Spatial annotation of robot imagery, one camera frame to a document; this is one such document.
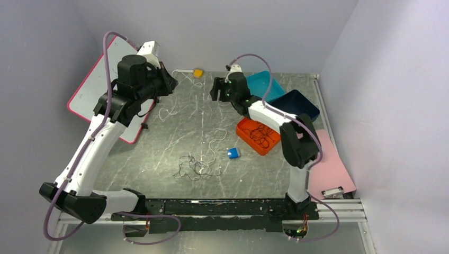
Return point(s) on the pink mat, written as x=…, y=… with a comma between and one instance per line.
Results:
x=330, y=173

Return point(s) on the navy plastic box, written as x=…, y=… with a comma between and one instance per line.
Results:
x=296, y=103

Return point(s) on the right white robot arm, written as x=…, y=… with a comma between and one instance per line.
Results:
x=300, y=144

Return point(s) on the small metal bracket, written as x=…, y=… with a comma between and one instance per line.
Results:
x=333, y=193

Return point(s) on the orange plastic box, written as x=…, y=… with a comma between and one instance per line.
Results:
x=258, y=136

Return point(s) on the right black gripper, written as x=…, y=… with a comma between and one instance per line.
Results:
x=218, y=84

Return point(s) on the blue white small block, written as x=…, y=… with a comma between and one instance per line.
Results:
x=233, y=153

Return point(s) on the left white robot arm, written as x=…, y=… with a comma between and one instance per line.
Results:
x=73, y=191

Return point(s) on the pink-framed whiteboard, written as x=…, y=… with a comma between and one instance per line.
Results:
x=93, y=86

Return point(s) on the teal plastic box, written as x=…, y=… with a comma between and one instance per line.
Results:
x=258, y=84

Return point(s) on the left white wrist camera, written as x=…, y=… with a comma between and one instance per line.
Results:
x=150, y=51

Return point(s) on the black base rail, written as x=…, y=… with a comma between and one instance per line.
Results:
x=169, y=215

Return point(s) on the yellow small block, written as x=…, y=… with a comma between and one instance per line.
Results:
x=197, y=73

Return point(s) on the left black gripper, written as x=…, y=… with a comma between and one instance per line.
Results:
x=169, y=82

